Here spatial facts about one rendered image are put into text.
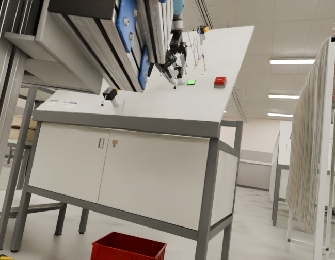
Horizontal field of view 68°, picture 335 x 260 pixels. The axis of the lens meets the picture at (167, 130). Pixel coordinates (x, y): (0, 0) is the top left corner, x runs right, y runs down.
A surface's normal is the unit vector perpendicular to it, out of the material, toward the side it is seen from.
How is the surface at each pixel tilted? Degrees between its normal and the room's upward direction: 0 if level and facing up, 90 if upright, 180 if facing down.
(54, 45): 90
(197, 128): 90
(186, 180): 90
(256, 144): 90
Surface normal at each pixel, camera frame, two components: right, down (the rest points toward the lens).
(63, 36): 0.99, 0.14
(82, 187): -0.42, -0.18
